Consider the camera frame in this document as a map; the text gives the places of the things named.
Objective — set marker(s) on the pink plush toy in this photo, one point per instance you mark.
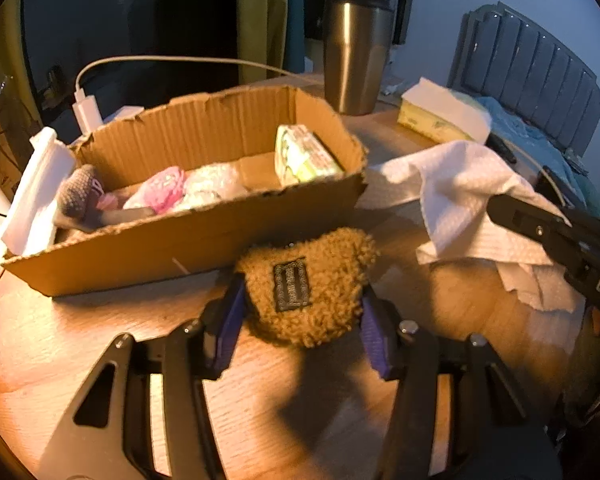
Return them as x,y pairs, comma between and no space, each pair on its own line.
157,187

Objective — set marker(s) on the black remote control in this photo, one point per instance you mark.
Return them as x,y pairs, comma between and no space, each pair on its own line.
502,147

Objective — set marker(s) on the teal blanket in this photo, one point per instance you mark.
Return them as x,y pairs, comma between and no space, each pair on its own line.
530,135

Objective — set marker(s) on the green curtain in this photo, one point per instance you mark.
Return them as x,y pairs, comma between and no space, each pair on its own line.
260,15

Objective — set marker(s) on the stainless steel tumbler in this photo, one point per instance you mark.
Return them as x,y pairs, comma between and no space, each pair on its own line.
357,50

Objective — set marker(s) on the small printed tissue pack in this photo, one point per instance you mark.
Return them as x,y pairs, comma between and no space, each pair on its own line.
305,157

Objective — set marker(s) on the crumpled white paper towel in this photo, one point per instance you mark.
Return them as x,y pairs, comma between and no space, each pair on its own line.
460,195

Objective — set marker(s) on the grey padded headboard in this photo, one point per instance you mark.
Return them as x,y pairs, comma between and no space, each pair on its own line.
530,60

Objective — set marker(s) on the yellow tissue pack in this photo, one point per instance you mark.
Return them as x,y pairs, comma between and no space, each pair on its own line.
440,115

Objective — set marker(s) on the brown fuzzy pouch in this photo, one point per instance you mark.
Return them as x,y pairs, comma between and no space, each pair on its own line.
330,270

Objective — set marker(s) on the white charger plug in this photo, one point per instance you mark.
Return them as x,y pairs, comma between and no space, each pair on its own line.
87,110

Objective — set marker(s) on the white embossed paper towel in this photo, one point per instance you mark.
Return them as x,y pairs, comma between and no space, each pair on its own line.
35,195

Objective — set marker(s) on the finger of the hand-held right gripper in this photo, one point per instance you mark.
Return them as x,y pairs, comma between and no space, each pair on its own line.
530,220
562,190

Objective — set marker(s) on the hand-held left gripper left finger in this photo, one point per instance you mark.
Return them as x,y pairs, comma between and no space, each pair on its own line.
230,320

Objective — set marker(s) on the cardboard box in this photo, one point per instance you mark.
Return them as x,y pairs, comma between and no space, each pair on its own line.
205,245

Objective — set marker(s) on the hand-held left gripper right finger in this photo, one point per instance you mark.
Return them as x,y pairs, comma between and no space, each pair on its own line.
377,340

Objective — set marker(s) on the white soft bundle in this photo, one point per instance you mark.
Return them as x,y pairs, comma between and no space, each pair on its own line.
212,185

